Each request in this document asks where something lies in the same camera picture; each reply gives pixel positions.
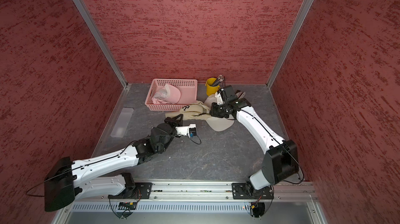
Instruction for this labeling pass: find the white Colorado baseball cap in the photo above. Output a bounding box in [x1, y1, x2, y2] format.
[204, 94, 217, 108]

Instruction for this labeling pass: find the corner aluminium post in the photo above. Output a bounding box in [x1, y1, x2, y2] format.
[72, 0, 128, 90]
[266, 0, 314, 90]

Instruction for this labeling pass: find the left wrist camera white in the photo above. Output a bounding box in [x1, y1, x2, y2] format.
[176, 124, 197, 138]

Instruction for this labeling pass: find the right corner aluminium post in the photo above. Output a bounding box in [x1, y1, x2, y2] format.
[266, 0, 314, 90]

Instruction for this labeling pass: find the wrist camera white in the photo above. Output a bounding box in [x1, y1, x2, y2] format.
[176, 124, 197, 138]
[215, 91, 224, 105]

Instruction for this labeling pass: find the yellow pencil cup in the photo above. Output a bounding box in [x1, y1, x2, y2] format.
[205, 78, 220, 96]

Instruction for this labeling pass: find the pink plastic basket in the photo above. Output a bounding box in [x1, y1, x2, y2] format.
[145, 78, 198, 112]

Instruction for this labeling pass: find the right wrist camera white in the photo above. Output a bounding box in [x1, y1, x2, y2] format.
[215, 91, 224, 105]

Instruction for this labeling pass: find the pink cloth in basket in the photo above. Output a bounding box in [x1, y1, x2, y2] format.
[152, 83, 181, 104]

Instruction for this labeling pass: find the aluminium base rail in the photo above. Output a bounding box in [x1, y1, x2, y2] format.
[75, 178, 319, 202]

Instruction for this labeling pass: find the left corner aluminium post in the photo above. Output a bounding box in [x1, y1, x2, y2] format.
[72, 0, 128, 90]

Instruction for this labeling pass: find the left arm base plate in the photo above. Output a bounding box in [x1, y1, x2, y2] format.
[108, 182, 153, 201]

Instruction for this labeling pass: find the beige stapler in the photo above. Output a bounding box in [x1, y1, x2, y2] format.
[235, 90, 245, 99]

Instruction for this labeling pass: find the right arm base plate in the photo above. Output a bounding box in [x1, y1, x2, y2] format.
[231, 182, 274, 200]

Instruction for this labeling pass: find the beige baseball cap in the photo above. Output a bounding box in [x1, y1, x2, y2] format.
[165, 101, 234, 132]

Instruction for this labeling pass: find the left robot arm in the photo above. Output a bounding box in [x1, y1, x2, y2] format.
[44, 115, 196, 212]

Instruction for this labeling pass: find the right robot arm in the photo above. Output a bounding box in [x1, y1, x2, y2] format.
[210, 86, 300, 191]

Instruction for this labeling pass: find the clear plastic plate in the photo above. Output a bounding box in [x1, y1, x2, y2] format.
[110, 108, 134, 138]

